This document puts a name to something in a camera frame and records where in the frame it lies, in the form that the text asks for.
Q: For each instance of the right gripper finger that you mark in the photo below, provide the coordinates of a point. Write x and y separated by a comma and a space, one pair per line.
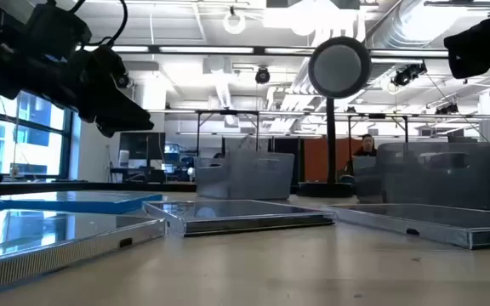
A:
468, 51

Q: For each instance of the silver ceiling air duct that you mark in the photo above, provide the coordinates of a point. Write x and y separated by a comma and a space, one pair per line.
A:
394, 30

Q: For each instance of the black computer monitor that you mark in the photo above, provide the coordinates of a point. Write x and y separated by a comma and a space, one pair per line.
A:
140, 146

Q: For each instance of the large window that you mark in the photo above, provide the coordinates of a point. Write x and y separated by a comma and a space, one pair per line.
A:
36, 144

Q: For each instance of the person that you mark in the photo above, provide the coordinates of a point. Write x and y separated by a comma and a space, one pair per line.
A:
366, 146

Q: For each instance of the black ceiling track light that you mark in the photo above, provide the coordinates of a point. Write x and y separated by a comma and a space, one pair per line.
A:
406, 75

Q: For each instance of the blue jewel case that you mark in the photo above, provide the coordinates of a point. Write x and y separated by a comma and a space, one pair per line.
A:
100, 206

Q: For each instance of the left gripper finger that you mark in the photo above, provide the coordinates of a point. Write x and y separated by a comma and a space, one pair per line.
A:
130, 111
117, 129

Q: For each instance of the black workstation frame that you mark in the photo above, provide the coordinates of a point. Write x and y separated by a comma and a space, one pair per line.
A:
377, 115
227, 112

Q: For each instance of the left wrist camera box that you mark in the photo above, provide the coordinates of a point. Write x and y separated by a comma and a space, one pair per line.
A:
58, 30

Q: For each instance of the orange partition wall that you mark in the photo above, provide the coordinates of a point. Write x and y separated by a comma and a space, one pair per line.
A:
315, 161

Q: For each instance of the grey translucent plastic bin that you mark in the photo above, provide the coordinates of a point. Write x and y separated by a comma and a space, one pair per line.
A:
249, 178
440, 187

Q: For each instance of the black desk lamp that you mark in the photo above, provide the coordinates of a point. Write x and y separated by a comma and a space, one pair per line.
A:
338, 68

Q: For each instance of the black ceiling spotlight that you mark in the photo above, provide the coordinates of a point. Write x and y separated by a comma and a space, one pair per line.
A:
124, 81
263, 75

